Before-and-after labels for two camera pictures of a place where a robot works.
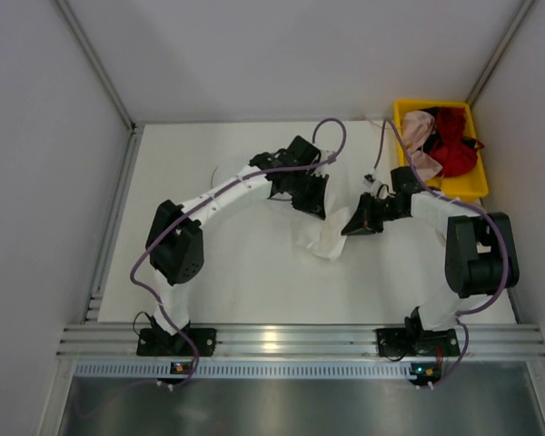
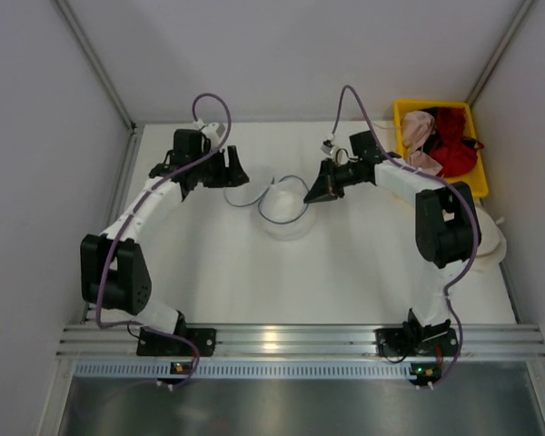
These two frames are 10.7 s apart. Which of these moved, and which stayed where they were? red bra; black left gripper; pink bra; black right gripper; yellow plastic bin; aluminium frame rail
Moved: black left gripper; black right gripper
Stayed: yellow plastic bin; pink bra; aluminium frame rail; red bra
